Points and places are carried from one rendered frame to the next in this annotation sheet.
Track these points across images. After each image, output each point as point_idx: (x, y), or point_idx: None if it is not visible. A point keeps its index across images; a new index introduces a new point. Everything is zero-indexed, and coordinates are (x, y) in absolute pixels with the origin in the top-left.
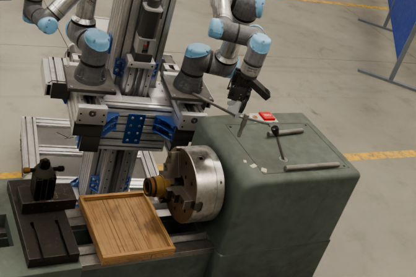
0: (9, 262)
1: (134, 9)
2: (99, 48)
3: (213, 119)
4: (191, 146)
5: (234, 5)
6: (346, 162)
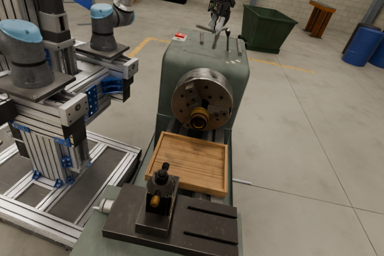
0: None
1: None
2: (37, 38)
3: (172, 51)
4: (192, 74)
5: None
6: (234, 38)
